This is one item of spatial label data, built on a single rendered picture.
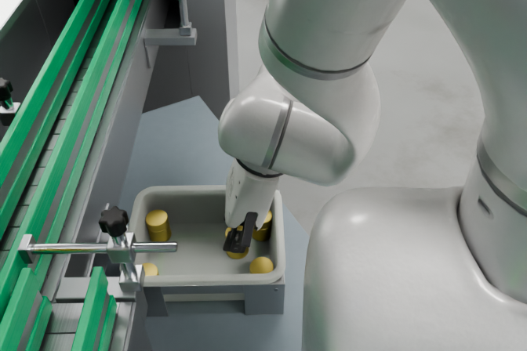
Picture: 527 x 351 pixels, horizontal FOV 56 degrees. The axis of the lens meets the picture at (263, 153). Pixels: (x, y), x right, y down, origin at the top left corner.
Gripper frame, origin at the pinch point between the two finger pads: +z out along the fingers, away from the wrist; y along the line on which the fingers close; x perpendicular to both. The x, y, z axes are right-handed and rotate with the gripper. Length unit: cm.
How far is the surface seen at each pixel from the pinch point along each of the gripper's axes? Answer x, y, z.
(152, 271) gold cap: -11.0, 6.5, 4.0
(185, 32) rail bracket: -12, -50, -1
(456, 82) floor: 122, -152, 52
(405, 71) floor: 100, -162, 58
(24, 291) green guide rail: -23.6, 18.3, -7.7
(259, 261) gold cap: 3.5, 5.3, 0.1
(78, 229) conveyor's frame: -21.5, 3.7, 0.4
